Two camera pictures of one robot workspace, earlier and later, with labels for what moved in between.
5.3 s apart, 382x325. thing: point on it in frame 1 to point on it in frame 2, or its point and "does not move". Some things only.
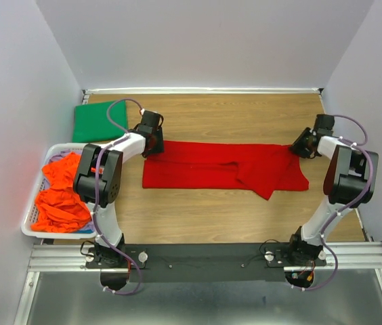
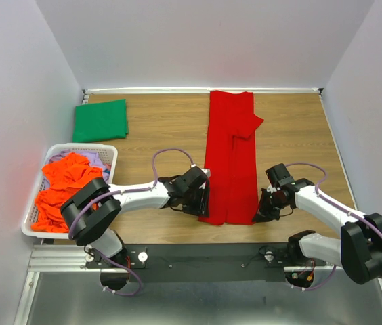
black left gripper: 160,146 to 202,208
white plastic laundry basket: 27,223 does not move
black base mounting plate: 211,263 does not move
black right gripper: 296,146 to 263,213
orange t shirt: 60,208 does not move
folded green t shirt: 91,123 does not move
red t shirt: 264,168 to 231,160
